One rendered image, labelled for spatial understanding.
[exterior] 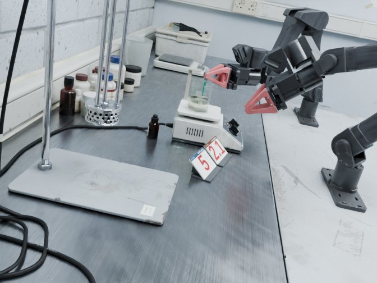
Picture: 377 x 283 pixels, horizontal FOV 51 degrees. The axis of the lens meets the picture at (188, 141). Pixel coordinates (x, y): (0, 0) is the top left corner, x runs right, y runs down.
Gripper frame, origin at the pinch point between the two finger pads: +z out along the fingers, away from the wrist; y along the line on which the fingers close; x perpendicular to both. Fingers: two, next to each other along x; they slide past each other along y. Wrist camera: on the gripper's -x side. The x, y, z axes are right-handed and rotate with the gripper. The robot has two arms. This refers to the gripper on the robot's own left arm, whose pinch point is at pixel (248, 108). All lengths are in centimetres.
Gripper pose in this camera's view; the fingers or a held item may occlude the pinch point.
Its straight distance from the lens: 105.6
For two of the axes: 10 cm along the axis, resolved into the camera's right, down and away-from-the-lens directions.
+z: -8.6, 4.3, 2.7
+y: -1.1, 3.5, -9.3
